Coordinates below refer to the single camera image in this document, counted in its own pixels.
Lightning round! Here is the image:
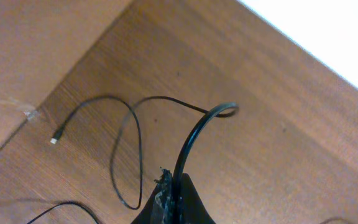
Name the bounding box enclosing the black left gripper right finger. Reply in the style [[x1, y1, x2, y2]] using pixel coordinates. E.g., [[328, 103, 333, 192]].
[[177, 173, 216, 224]]

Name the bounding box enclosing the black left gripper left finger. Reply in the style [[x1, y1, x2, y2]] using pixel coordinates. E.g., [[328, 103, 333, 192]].
[[131, 169, 175, 224]]

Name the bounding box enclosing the black usb cable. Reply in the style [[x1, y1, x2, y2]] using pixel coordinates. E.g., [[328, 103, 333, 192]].
[[26, 200, 101, 224], [50, 95, 240, 211]]

